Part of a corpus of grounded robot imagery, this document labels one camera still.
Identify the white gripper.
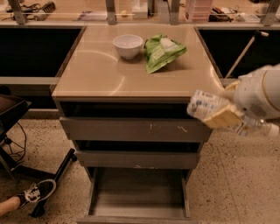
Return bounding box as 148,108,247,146
203,67,276,129

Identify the clear plastic water bottle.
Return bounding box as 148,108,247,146
186,90,279,138

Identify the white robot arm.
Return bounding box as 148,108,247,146
202,64,280,129

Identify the grey drawer cabinet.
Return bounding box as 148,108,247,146
51,24,229,224

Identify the grey middle drawer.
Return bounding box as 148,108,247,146
76,150,199,169

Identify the grey drawer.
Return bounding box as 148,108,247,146
76,150,199,169
59,117,212,143
77,168,200,224

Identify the grey bottom drawer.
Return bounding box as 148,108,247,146
77,168,200,224

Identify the grey top drawer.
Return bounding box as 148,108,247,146
59,117,212,143

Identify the white stick with black tip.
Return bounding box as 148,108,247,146
226,30,269,78

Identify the green snack bag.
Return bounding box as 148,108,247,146
143,33,186,74

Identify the pink plastic storage box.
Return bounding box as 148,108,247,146
185,0,214,23

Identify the white ceramic bowl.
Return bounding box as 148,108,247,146
113,34,144,60

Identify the paper booklet on counter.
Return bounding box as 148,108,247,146
78,11,108,21

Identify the black hair brush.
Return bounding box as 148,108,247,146
33,1,56,21

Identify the black and white sneaker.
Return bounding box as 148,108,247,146
16,179,56,208

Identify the black chair base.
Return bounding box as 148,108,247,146
0,94,78,219

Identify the person's bare leg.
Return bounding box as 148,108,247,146
0,196,21,217

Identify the black cable on floor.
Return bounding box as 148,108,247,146
3,121,28,163

